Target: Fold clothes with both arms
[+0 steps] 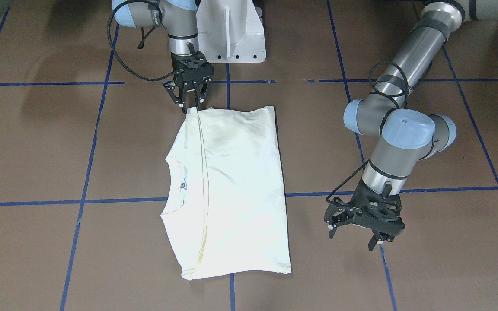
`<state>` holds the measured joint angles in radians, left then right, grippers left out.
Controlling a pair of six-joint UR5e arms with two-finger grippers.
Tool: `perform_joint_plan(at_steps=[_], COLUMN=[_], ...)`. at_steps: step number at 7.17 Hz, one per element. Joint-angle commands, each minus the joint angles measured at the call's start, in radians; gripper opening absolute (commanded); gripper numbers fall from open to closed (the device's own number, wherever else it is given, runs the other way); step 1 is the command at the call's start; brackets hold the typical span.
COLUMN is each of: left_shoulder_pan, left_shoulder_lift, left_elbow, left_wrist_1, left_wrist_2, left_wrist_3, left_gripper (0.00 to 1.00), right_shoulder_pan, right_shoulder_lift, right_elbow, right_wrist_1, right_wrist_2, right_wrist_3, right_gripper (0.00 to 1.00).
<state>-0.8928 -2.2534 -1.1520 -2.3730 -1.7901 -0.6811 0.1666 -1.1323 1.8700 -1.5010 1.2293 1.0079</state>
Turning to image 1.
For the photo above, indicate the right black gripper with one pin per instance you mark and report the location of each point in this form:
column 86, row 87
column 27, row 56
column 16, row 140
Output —
column 191, row 83

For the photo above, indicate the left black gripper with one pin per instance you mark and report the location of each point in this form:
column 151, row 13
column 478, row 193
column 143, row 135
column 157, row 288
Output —
column 338, row 213

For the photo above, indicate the cream long-sleeve cat shirt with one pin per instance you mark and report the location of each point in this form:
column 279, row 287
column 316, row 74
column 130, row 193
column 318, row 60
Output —
column 226, row 210

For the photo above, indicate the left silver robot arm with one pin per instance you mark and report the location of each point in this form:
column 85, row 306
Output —
column 405, row 136

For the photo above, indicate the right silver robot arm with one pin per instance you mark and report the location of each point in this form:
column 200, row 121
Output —
column 177, row 17

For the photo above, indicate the white support column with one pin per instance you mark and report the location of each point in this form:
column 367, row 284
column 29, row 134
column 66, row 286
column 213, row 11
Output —
column 231, row 31

